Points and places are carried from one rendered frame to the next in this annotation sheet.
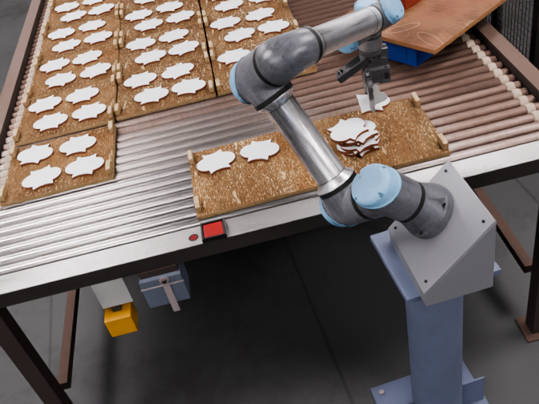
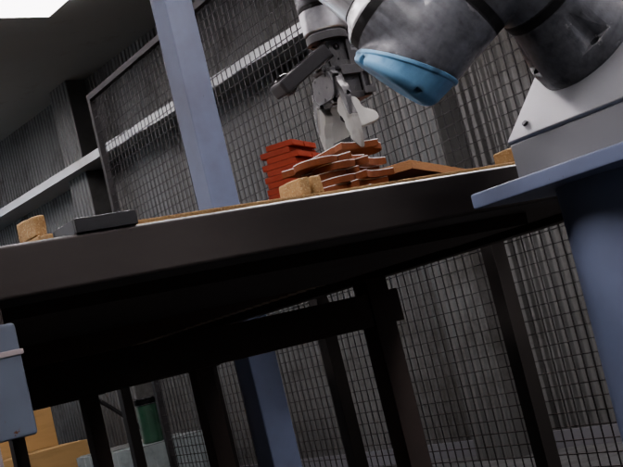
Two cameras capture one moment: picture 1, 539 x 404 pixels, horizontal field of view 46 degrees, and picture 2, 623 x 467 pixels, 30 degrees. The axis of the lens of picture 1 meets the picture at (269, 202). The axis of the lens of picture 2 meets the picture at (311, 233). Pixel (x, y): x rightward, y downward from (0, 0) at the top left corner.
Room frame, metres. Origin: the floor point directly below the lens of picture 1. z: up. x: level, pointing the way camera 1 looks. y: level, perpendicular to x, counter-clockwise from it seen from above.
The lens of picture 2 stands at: (0.22, 0.71, 0.73)
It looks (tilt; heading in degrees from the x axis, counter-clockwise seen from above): 5 degrees up; 327
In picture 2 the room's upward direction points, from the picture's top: 14 degrees counter-clockwise
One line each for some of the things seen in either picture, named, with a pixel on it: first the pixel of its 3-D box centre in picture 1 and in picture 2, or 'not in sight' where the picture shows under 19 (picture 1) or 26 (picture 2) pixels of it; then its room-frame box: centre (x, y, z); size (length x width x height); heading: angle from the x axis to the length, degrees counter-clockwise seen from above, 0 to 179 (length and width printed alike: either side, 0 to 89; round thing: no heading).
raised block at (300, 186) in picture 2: not in sight; (295, 190); (1.60, -0.17, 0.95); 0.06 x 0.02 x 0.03; 1
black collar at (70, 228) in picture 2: (213, 230); (95, 227); (1.48, 0.19, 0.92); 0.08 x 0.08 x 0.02; 0
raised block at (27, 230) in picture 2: (197, 204); (31, 230); (1.59, 0.22, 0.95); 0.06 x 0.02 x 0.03; 1
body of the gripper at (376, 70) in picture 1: (374, 64); (337, 69); (1.79, -0.43, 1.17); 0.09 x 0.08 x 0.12; 85
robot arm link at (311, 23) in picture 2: (370, 41); (323, 24); (1.79, -0.42, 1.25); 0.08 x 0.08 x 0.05
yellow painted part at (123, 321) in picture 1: (113, 302); not in sight; (1.47, 0.57, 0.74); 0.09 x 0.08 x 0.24; 90
